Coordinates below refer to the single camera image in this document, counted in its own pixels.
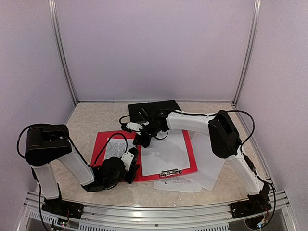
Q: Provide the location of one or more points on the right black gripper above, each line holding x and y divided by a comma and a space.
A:
140, 142

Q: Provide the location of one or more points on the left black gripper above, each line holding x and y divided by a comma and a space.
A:
133, 168

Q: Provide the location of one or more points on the printed text sheet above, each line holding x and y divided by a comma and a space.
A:
176, 184
117, 147

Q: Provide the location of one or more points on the white sheet top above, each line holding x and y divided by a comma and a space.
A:
165, 155

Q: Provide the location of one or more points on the white sheet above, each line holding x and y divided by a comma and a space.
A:
165, 155
209, 165

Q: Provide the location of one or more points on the black folder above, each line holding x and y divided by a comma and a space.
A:
149, 107

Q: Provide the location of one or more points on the red folder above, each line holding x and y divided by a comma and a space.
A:
103, 138

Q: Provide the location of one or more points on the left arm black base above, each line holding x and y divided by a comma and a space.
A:
62, 207

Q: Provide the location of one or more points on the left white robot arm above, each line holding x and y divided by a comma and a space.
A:
46, 143

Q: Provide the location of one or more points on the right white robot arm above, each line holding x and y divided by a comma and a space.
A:
224, 139

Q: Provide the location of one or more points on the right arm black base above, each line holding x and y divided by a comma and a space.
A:
255, 204

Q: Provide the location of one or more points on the blank white sheet lower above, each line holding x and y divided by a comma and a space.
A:
209, 165

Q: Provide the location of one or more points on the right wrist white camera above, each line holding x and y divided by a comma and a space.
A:
132, 127

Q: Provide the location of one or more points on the aluminium front rail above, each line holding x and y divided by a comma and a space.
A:
216, 217

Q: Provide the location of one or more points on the left aluminium frame post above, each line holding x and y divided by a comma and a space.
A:
61, 52

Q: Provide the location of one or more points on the aluminium frame post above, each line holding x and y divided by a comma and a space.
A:
61, 52
249, 51

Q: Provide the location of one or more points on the right aluminium frame post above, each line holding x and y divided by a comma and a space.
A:
249, 51

